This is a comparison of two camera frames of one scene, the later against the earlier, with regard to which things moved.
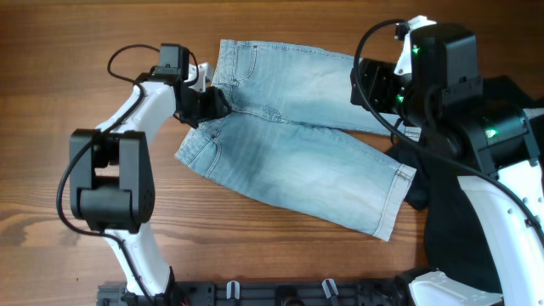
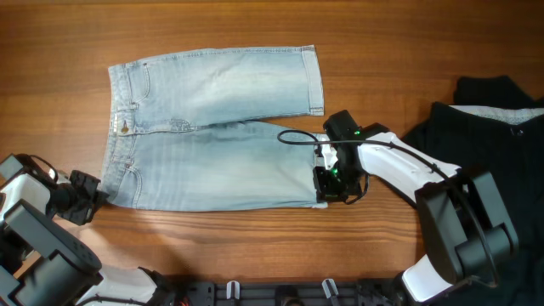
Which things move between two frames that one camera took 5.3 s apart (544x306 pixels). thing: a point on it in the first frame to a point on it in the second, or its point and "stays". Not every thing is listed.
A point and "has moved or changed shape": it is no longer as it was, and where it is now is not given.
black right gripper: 365,85 to 325,184
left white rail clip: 236,290 stays
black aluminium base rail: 261,293 stays
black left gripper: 214,105 to 98,197
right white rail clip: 326,289 stays
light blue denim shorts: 292,133 has moved or changed shape
